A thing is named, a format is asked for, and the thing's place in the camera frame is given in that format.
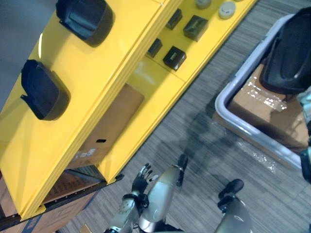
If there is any robot right leg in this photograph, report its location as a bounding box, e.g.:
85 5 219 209
213 194 254 233

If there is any round grey plastic part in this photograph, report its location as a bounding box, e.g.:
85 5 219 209
195 0 211 10
218 2 236 19

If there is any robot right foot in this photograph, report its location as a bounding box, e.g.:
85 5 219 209
218 179 245 202

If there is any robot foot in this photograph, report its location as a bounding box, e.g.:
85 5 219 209
218 179 245 202
176 154 189 187

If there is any black plastic housing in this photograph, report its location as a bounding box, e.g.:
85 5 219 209
261 6 311 95
55 0 115 48
20 59 71 121

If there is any robot leg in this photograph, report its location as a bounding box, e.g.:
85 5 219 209
138 165 183 231
213 194 254 233

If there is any grey plastic bin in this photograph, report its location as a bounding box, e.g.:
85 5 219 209
215 13 311 171

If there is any brown printed cardboard box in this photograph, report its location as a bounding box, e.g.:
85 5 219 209
0 169 108 233

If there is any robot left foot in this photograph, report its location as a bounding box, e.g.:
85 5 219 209
176 154 189 187

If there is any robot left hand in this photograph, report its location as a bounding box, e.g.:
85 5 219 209
132 163 159 195

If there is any robot left leg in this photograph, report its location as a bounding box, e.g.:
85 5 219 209
138 165 183 231

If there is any taped brown cardboard box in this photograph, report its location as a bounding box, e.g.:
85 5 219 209
228 63 310 154

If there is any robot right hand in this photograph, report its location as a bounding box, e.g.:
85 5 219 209
296 87 311 110

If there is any brown cardboard box with slot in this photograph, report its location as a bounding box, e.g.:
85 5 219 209
67 83 145 170

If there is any small black box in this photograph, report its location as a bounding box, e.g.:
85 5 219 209
147 38 163 58
183 15 209 42
166 8 183 31
163 46 187 71

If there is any yellow metal shelf unit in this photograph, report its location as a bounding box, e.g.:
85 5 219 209
0 0 258 221

